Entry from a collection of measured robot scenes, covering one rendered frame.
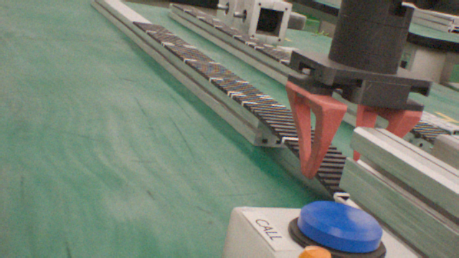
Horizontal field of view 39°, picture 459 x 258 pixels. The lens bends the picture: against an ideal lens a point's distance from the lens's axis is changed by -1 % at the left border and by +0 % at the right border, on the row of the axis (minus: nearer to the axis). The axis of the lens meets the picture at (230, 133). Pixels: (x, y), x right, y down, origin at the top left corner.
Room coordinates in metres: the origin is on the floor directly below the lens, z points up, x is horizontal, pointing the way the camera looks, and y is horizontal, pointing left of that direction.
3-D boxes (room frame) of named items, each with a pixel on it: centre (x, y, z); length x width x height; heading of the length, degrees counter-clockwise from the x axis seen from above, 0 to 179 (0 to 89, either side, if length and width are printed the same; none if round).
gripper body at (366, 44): (0.52, -0.09, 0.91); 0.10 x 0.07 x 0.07; 116
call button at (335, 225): (0.29, -0.06, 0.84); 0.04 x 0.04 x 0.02
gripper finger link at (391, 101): (0.53, -0.10, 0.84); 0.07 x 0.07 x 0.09; 26
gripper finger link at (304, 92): (0.52, -0.08, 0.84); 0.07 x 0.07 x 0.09; 26
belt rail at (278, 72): (1.15, -0.01, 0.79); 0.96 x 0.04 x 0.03; 25
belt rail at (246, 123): (1.07, 0.16, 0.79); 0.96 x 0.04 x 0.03; 25
